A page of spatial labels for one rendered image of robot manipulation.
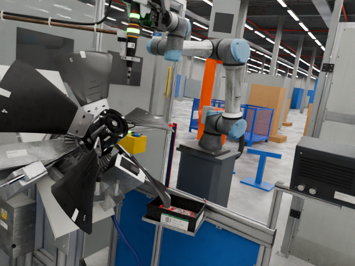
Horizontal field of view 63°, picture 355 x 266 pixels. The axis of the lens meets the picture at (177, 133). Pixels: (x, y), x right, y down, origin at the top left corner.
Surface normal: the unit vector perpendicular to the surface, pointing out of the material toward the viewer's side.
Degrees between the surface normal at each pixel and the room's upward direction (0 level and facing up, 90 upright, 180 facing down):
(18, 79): 76
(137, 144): 90
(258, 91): 90
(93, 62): 52
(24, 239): 90
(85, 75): 58
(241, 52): 85
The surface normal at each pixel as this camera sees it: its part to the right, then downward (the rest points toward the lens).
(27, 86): 0.64, 0.03
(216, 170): 0.21, 0.21
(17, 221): 0.81, 0.21
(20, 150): 0.71, -0.47
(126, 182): -0.07, 0.70
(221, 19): -0.12, 0.16
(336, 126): -0.57, 0.07
